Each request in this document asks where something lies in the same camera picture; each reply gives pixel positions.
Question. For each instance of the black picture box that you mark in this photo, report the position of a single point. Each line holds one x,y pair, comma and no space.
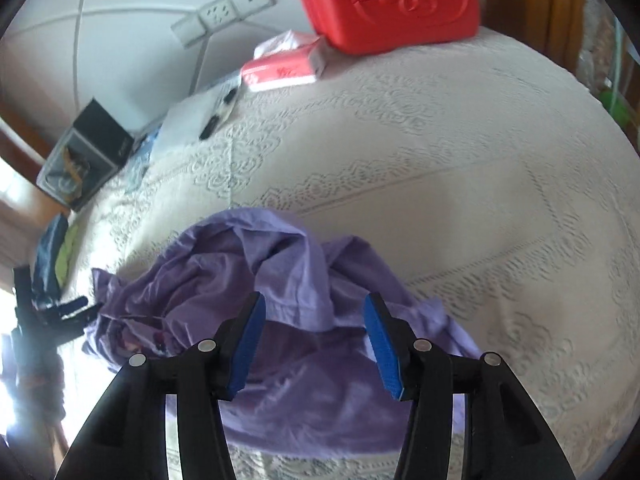
85,155

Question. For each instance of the white lace tablecloth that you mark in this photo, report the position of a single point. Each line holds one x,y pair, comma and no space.
450,185

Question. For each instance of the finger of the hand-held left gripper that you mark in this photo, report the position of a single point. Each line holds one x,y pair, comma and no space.
75,324
72,305

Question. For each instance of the green plastic object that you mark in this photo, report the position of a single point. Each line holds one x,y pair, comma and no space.
616,106

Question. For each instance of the blank white wall plate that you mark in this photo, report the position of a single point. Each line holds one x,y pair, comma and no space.
189,31

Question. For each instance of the purple printed t-shirt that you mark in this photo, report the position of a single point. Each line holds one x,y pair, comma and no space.
300,280

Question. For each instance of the red plastic box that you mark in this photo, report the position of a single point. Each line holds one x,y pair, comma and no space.
385,0

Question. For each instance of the black pen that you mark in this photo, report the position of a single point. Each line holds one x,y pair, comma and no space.
230,96
210,127

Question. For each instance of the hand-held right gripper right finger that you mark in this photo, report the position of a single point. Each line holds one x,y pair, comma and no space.
382,345

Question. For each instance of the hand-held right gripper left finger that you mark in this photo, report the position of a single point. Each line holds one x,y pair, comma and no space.
247,345

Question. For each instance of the pink tissue packet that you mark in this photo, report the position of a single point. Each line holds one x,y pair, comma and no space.
285,67

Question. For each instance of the blue and green cloth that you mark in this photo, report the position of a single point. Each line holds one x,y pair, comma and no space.
52,255

